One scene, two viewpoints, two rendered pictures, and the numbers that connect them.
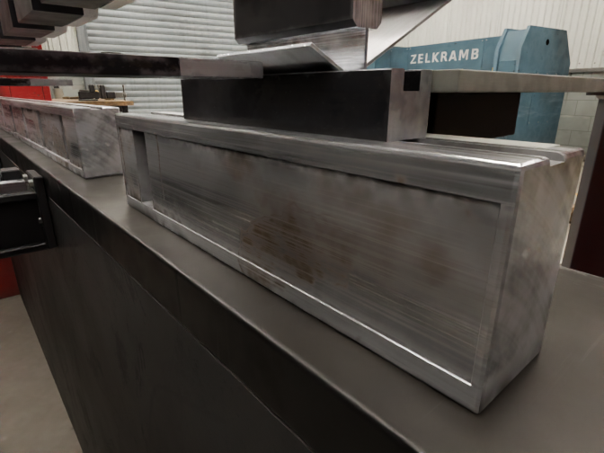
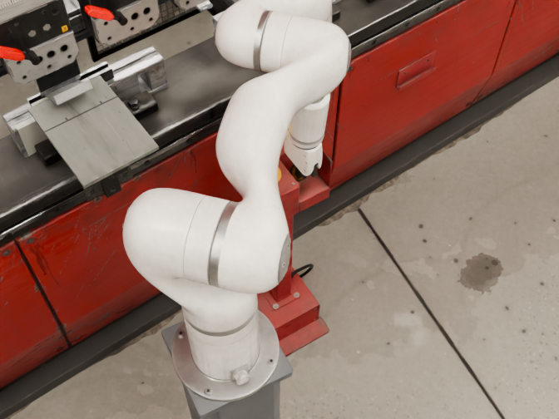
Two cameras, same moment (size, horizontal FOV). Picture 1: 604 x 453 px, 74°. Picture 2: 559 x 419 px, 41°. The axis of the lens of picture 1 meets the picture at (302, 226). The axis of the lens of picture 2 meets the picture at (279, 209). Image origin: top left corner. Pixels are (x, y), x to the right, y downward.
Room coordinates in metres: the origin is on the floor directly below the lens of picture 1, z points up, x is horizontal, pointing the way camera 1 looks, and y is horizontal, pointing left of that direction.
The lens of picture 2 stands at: (0.83, -1.16, 2.25)
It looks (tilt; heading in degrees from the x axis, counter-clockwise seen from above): 55 degrees down; 94
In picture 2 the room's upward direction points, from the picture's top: straight up
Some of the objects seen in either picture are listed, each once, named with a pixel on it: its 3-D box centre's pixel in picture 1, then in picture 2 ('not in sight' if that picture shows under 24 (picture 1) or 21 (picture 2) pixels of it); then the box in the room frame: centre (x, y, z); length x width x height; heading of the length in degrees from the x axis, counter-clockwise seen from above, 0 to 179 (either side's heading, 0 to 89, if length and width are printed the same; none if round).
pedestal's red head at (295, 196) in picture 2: not in sight; (280, 171); (0.75, 0.00, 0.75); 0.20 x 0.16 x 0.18; 36
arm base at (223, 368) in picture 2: not in sight; (223, 327); (0.69, -0.61, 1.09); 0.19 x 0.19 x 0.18
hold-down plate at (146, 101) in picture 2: not in sight; (98, 126); (0.31, -0.02, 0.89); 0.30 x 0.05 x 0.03; 41
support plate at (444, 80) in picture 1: (439, 85); (92, 129); (0.34, -0.11, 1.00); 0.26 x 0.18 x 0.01; 131
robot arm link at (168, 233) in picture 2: not in sight; (193, 257); (0.66, -0.60, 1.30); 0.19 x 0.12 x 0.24; 169
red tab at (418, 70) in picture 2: not in sight; (417, 71); (1.13, 0.55, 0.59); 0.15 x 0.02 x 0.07; 41
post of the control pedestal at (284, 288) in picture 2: not in sight; (279, 247); (0.75, 0.00, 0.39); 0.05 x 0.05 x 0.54; 36
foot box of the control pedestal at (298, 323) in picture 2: not in sight; (284, 308); (0.76, -0.03, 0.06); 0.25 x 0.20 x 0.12; 126
